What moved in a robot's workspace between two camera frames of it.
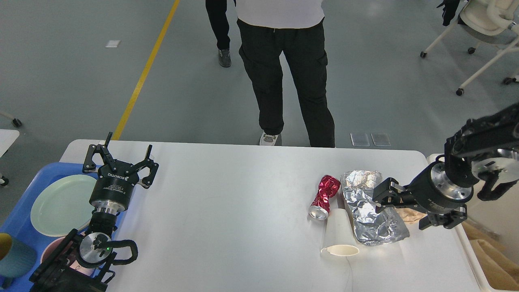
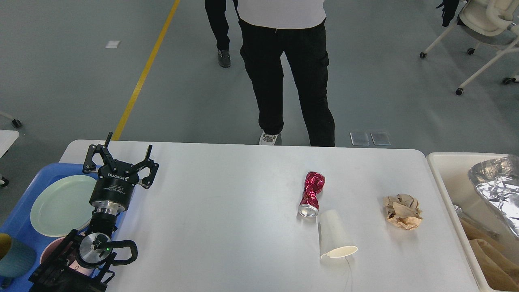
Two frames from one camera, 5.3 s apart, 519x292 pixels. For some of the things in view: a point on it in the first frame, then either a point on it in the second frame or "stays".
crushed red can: (328, 186) → (309, 206)
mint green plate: (61, 207) stays
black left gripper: (111, 192) stays
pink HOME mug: (52, 245) stays
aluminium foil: (371, 228) → (497, 180)
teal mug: (17, 259) stays
